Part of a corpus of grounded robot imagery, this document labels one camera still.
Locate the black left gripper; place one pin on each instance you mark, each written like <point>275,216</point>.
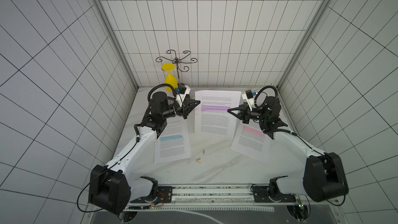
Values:
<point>188,106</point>

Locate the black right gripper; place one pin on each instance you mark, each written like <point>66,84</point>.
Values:
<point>244,113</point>

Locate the purple highlighted paper document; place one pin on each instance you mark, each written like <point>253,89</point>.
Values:
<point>212,117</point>

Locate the pink highlighted paper document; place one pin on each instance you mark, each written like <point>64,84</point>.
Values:
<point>251,142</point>

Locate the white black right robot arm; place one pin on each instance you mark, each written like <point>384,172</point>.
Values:
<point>322,178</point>

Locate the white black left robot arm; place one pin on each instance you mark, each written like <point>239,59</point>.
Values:
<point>114,185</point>

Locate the yellow plastic wine glass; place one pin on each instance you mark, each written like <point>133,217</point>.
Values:
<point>170,79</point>

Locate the blue highlighted paper document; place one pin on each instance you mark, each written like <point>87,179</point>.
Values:
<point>174,142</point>

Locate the dark metal glass rack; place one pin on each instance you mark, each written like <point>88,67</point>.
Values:
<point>180,64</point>

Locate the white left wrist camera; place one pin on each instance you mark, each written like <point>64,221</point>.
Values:
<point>183,93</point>

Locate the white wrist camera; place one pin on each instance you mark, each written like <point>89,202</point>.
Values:
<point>183,93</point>
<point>249,97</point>

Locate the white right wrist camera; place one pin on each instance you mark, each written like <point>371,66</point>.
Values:
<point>249,97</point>

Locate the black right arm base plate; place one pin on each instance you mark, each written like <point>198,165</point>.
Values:
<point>263,194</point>

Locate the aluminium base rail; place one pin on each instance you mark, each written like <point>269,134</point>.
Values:
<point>214,194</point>

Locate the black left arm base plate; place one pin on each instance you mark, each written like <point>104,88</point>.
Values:
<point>163,195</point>

